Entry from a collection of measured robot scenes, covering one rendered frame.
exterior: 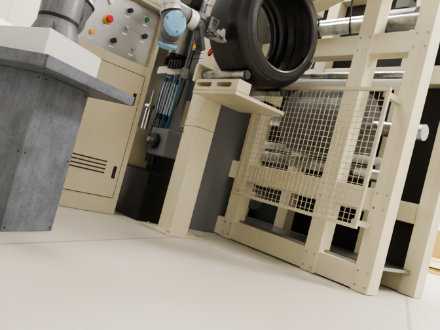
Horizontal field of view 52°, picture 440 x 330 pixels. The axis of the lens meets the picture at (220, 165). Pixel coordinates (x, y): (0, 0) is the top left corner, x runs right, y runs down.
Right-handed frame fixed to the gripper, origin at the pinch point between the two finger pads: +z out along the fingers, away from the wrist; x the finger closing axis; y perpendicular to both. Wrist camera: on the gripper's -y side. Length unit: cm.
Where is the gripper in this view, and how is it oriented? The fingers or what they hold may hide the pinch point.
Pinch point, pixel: (224, 42)
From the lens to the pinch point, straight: 230.9
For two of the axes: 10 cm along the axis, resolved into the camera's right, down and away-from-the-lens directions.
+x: -6.3, -1.4, 7.6
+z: 7.3, 2.2, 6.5
